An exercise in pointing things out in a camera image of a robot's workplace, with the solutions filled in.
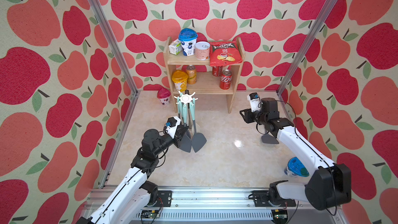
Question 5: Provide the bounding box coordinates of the grey slotted spatula green handle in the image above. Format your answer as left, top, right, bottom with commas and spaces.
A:
189, 98, 207, 152

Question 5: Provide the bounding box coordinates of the grey turner green handle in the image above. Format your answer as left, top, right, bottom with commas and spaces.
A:
261, 134, 279, 145

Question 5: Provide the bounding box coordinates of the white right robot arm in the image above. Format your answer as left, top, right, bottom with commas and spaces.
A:
239, 93, 351, 211

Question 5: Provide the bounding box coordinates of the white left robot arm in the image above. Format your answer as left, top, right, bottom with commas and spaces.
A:
77, 121, 188, 224

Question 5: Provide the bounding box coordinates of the white utensil rack stand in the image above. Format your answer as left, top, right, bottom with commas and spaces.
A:
173, 89, 200, 131

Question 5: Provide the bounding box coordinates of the red lid small cup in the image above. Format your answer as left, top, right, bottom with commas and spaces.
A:
157, 88, 171, 105

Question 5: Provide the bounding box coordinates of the red cola can front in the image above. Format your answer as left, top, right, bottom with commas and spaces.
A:
220, 69, 232, 90

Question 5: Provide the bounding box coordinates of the red cola can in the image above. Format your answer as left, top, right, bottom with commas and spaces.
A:
220, 69, 232, 90
212, 66, 223, 77

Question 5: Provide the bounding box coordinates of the yellow mango cup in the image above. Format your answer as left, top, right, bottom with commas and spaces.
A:
172, 69, 188, 92

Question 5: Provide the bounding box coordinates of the red cola can back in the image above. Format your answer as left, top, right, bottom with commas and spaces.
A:
212, 66, 223, 77

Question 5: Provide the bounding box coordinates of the blue lid cup on floor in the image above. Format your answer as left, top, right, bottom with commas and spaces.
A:
284, 157, 309, 177

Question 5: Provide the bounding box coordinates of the orange soda can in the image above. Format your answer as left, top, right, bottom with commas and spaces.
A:
186, 65, 197, 85

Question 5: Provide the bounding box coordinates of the red chips bag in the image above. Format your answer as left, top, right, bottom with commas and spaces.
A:
210, 41, 243, 66

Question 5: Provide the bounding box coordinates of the wooden two-tier shelf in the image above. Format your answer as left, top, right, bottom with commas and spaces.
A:
163, 37, 244, 113

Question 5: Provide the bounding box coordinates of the pink tin can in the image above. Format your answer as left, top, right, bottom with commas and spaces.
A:
195, 41, 211, 61

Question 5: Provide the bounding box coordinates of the small white green carton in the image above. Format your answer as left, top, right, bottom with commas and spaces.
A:
169, 39, 183, 55

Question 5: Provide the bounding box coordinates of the blue lid yogurt cup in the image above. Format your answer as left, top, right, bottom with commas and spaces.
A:
178, 28, 198, 56

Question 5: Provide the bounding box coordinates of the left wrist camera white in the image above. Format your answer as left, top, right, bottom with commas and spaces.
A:
163, 116, 181, 139

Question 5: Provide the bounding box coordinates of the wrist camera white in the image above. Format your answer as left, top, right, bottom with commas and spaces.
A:
163, 116, 181, 139
247, 92, 262, 113

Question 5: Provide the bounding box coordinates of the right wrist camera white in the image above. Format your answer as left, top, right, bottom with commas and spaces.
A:
247, 92, 262, 113

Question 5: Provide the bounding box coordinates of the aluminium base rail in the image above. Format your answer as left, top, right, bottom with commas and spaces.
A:
128, 187, 348, 224

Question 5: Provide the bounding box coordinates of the aluminium frame post right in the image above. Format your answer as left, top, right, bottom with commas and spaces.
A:
277, 0, 338, 99

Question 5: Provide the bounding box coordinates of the aluminium frame post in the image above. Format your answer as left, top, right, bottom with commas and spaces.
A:
277, 0, 338, 99
88, 0, 139, 97

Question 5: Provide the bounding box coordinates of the aluminium frame post left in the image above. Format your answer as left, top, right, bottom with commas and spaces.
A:
88, 0, 139, 97

